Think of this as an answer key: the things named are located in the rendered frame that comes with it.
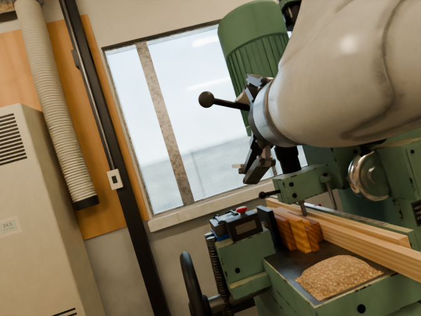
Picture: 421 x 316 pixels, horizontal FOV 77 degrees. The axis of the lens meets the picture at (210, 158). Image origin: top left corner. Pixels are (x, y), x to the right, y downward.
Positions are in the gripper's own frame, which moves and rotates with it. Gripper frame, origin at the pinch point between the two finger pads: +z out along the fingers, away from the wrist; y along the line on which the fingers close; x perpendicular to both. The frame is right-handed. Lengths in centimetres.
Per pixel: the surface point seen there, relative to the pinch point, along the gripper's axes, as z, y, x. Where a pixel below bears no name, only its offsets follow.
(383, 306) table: -14.6, -28.9, -20.7
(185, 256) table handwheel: 12.7, -29.2, 9.7
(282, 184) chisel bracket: 11.2, -11.0, -14.5
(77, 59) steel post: 138, 64, 78
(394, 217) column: 4.6, -17.9, -41.2
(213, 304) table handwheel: 12.2, -40.9, 2.3
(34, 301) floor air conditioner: 118, -89, 88
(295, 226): 3.8, -19.9, -14.5
